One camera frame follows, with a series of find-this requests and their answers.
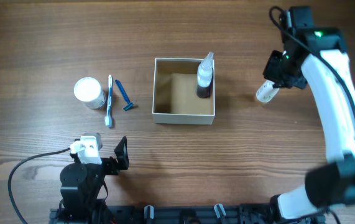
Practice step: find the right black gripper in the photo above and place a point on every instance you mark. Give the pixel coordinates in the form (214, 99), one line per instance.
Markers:
(274, 66)

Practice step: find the blue disposable razor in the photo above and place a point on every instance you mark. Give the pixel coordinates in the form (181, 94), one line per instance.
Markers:
(130, 104)

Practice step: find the dark mouthwash spray bottle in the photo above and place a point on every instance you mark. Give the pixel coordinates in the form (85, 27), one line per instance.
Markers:
(205, 77)

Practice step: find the clear cotton swab tub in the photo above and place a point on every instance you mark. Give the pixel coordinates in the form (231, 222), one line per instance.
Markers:
(89, 91)

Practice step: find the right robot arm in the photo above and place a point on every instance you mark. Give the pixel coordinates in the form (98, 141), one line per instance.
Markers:
(315, 57)

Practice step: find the white floral lotion tube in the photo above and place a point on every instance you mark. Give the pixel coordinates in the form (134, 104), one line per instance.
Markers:
(266, 92)

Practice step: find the beige open cardboard box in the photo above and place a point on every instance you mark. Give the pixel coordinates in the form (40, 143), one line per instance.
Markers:
(174, 96)

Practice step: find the blue white toothbrush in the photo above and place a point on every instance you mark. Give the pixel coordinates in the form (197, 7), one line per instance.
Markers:
(108, 120)

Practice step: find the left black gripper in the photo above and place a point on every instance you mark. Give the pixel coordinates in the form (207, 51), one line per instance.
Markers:
(112, 165)

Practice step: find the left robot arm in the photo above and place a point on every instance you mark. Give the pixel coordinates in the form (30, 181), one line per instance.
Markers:
(83, 179)

